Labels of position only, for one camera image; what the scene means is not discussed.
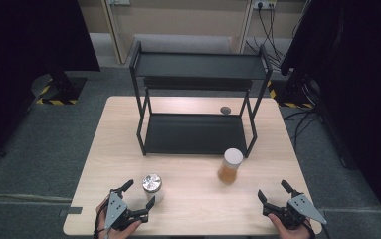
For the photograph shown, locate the white wall socket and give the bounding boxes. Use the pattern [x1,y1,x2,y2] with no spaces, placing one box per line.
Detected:
[253,0,278,10]

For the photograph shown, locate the black floor cables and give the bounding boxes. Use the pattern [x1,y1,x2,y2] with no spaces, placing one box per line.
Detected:
[282,108,323,152]

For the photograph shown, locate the glass jar with silver lid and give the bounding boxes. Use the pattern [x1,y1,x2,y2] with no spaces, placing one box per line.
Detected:
[141,173,165,204]

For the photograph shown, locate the beige wooden partition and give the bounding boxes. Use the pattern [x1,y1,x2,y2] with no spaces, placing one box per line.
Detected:
[78,0,308,65]

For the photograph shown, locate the black curtain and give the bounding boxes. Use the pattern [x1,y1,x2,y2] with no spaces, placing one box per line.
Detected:
[279,0,381,231]
[0,0,101,167]

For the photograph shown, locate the black metal shelf rack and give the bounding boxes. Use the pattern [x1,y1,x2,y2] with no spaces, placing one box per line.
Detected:
[128,41,274,159]

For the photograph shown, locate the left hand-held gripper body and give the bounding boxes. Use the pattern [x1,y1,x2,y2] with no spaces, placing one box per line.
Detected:
[104,189,136,232]

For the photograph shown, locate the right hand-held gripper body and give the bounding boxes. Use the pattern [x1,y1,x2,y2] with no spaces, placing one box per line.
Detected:
[263,193,328,230]

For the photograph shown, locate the stand base with striped tape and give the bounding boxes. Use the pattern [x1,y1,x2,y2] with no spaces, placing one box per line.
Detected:
[31,71,89,107]
[267,79,315,110]

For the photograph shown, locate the person's left hand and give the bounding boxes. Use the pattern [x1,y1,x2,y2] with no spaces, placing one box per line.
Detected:
[95,195,143,239]

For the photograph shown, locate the orange jar with white lid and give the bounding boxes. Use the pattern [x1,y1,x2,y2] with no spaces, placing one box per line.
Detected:
[217,147,245,186]

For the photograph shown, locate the left hand-held gripper cable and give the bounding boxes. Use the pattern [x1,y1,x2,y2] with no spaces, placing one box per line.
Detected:
[93,198,110,239]

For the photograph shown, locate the person's right hand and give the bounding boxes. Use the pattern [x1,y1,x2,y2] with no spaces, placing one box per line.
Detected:
[267,213,315,239]

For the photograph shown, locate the grey floor tape piece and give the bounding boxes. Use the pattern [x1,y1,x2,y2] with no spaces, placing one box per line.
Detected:
[58,206,84,218]

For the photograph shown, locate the bundle of black cables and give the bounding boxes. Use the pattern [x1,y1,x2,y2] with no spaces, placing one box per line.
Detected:
[245,2,295,73]

